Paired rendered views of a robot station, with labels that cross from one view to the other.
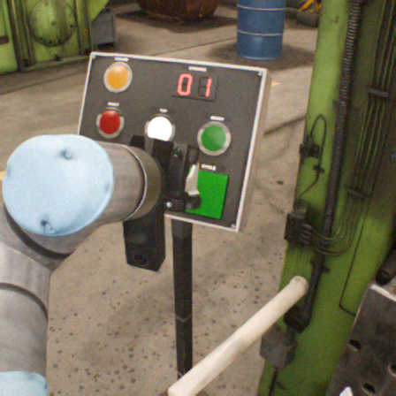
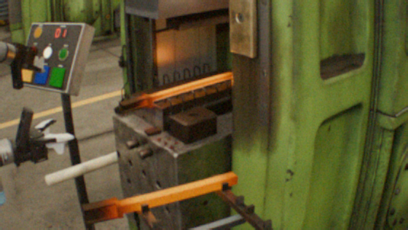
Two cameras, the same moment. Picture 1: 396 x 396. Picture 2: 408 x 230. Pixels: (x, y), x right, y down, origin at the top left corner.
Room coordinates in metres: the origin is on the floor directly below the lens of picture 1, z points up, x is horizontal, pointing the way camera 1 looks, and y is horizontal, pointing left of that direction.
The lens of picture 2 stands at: (-0.96, -0.78, 1.55)
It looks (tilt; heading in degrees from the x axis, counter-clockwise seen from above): 24 degrees down; 7
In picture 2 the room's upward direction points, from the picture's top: 1 degrees counter-clockwise
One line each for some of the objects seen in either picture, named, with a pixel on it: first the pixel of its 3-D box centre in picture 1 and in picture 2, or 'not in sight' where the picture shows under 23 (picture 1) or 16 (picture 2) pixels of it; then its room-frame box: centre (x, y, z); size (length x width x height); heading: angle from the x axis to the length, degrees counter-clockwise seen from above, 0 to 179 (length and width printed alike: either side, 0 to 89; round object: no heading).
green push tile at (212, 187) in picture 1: (204, 193); (57, 77); (0.62, -0.02, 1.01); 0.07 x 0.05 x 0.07; 70
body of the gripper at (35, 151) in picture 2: not in sight; (28, 147); (0.10, -0.13, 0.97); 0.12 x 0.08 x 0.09; 135
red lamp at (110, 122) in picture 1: (110, 122); not in sight; (0.73, 0.15, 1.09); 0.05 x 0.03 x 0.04; 45
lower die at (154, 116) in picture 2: not in sight; (197, 93); (0.58, -0.57, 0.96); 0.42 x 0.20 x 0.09; 135
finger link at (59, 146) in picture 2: not in sight; (59, 144); (0.12, -0.23, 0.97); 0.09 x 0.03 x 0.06; 99
